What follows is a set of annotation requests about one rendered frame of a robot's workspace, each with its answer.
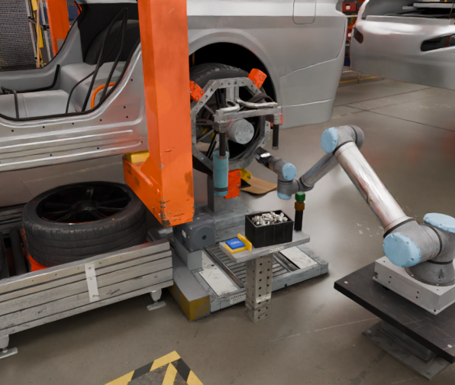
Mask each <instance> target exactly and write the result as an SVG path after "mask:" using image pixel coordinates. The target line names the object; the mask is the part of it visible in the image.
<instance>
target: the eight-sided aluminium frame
mask: <svg viewBox="0 0 455 385"><path fill-rule="evenodd" d="M252 82H253V81H251V80H250V79H249V78H247V77H236V78H227V79H212V80H209V81H208V82H207V83H206V85H205V86H204V88H203V89H202V90H203V91H204V92H205V94H204V95H203V96H202V97H201V98H200V99H199V101H198V102H196V101H194V100H193V101H192V103H191V104H190V111H191V133H192V155H193V156H195V157H196V158H197V159H198V160H200V161H201V162H202V163H203V164H204V165H206V167H207V168H208V169H210V170H211V171H213V162H212V161H211V160H209V159H208V158H207V157H206V156H205V155H204V154H203V153H202V152H201V151H199V150H198V149H197V148H196V126H195V116H196V114H197V113H198V112H199V110H200V109H201V108H202V106H203V105H204V104H205V103H206V102H207V101H208V99H209V98H210V97H211V95H212V94H213V93H214V92H215V90H216V89H220V88H226V87H235V86H244V87H245V88H246V90H247V91H248V92H249V93H250V94H251V95H252V96H255V95H256V94H257V93H259V92H261V91H260V90H259V89H258V88H257V87H256V86H255V85H254V84H253V83H252ZM269 139H270V122H269V121H266V115H261V116H260V135H259V136H258V138H257V139H256V140H255V141H254V142H253V143H252V145H251V146H250V147H249V149H248V150H247V151H246V153H245V154H244V155H243V156H242V158H240V159H236V160H229V161H228V170H236V169H240V168H245V167H248V166H249V165H250V163H251V162H252V161H253V159H254V158H255V157H256V155H257V153H256V152H255V151H256V149H257V148H258V147H262V148H263V147H264V146H265V144H266V143H267V142H268V140H269Z"/></svg>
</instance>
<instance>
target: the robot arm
mask: <svg viewBox="0 0 455 385"><path fill-rule="evenodd" d="M363 143H364V134H363V131H362V130H361V129H360V128H358V127H357V126H355V125H345V126H340V127H336V128H334V127H332V128H328V129H326V130H325V131H324V132H323V134H322V136H321V146H322V149H323V150H324V152H326V154H325V155H324V156H323V157H322V158H321V159H320V160H319V161H318V162H317V163H316V164H315V165H313V166H312V167H311V168H310V169H309V170H308V171H307V172H306V173H304V174H303V175H302V176H301V177H299V178H297V179H294V178H295V176H296V174H297V169H296V167H295V166H294V165H292V164H291V163H288V162H286V161H285V160H284V159H281V158H279V157H273V156H272V155H270V153H269V151H267V150H264V149H263V148H262V147H258V148H257V149H256V151H255V152H256V153H257V155H256V157H255V158H256V161H257V162H258V163H264V166H265V165H266V166H265V167H266V168H268V169H270V170H272V171H273V172H274V173H277V174H278V180H277V190H276V191H277V196H278V197H279V198H280V199H291V198H292V195H295V193H296V192H300V191H302V192H308V191H310V190H312V189H313V188H314V186H315V184H316V182H317V181H319V180H320V179H321V178H322V177H323V176H324V175H326V174H327V173H328V172H329V171H330V170H332V169H333V168H334V167H335V166H337V165H338V164H340V165H341V167H342V168H343V170H344V172H345V173H346V174H347V176H348V177H349V178H350V180H351V182H352V183H353V185H354V186H355V187H356V189H357V191H358V192H359V194H360V195H361V196H362V198H363V200H364V201H365V203H366V204H367V205H368V207H369V209H370V210H371V212H372V213H373V214H374V216H375V217H376V219H377V220H378V222H379V223H380V224H381V226H382V228H383V229H384V232H383V235H382V236H383V237H384V241H383V242H384V244H383V250H384V253H385V255H386V257H387V258H388V259H389V261H390V262H392V263H393V264H394V265H396V266H398V267H409V270H410V271H411V272H412V273H413V274H414V275H415V276H417V277H419V278H421V279H423V280H426V281H428V282H432V283H449V282H450V281H452V280H453V279H454V276H455V269H454V265H453V258H454V255H455V218H452V217H450V216H448V215H443V214H439V213H428V214H426V215H425V217H424V221H423V224H421V225H418V223H417V222H416V221H415V219H414V218H412V217H408V216H406V215H405V213H404V212H403V211H402V209H401V208H400V206H399V205H398V203H397V202H396V201H395V200H394V198H393V197H392V195H391V194H390V192H389V191H388V190H387V188H386V187H385V185H384V184H383V183H382V181H381V179H380V178H379V177H378V176H377V174H376V173H375V171H374V170H373V168H372V167H371V166H370V165H369V163H368V162H367V160H366V158H365V157H364V156H363V155H362V153H361V152H360V148H361V147H362V146H363Z"/></svg>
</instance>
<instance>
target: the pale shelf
mask: <svg viewBox="0 0 455 385"><path fill-rule="evenodd" d="M225 242H226V241H222V242H219V248H220V249H221V250H222V251H223V252H224V253H226V255H227V256H229V258H230V259H232V261H233V262H235V263H236V264H239V263H241V262H244V261H247V260H251V259H254V258H257V257H262V256H264V255H267V254H271V253H275V252H277V251H282V250H285V249H287V248H292V247H295V246H298V245H300V244H305V243H308V242H310V236H308V235H307V234H306V233H304V232H303V231H300V232H296V231H294V230H293V233H292V242H288V243H284V244H276V245H271V246H267V247H259V248H255V247H254V246H253V245H252V246H251V251H249V250H248V249H246V250H244V251H239V252H237V253H233V254H232V253H231V252H230V251H229V250H228V249H227V248H226V247H225V246H224V245H225V244H226V243H225Z"/></svg>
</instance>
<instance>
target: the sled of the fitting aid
mask: <svg viewBox="0 0 455 385"><path fill-rule="evenodd" d="M216 231H217V234H216V242H218V241H223V240H226V239H229V238H235V237H237V233H240V234H241V235H245V220H244V221H241V222H235V223H232V224H229V225H223V226H220V227H217V228H216Z"/></svg>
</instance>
